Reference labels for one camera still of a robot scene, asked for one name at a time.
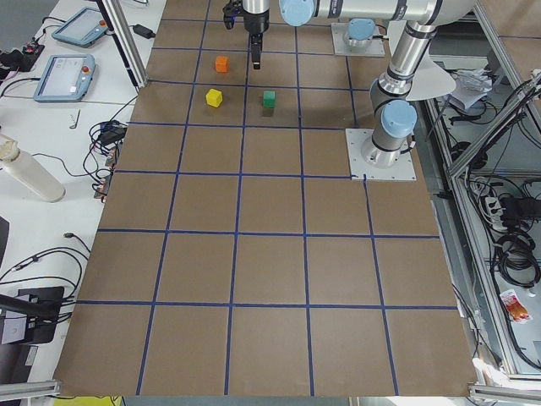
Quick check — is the orange wooden block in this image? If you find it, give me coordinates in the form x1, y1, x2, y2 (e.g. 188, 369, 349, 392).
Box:
215, 55, 230, 73

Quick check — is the green wooden block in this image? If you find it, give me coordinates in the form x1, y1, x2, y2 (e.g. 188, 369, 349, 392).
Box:
262, 91, 276, 109

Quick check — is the yellow wooden block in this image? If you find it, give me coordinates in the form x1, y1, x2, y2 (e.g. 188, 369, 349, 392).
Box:
205, 88, 223, 108

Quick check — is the black power adapter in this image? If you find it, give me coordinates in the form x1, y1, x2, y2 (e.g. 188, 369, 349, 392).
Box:
132, 24, 156, 39

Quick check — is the far teach pendant tablet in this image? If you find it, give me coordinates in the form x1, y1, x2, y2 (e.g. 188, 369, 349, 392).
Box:
52, 7, 108, 47

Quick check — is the teach pendant tablet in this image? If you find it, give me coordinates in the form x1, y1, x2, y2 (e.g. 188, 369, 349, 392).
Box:
33, 54, 96, 102
52, 7, 108, 47

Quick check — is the hex key tool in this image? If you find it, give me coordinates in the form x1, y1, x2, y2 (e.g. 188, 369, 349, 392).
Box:
68, 109, 81, 129

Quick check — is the near teach pendant tablet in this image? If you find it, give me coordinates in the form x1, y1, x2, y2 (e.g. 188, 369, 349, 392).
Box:
33, 54, 96, 102

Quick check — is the crumpled white paper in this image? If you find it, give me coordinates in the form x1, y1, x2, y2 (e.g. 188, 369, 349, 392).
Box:
450, 69, 493, 111

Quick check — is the beige cylindrical bottle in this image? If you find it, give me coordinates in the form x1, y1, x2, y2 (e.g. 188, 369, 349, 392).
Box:
1, 134, 66, 202

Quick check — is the white power strip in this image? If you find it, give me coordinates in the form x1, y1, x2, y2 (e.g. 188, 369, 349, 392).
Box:
481, 195, 507, 233

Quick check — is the black monitor stand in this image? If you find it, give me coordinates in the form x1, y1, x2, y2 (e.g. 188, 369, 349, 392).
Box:
1, 287, 64, 344

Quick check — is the red snack packet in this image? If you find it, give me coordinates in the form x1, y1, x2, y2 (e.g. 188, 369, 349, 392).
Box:
500, 289, 531, 323

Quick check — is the aluminium frame post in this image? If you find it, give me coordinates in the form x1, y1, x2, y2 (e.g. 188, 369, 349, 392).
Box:
96, 0, 148, 89

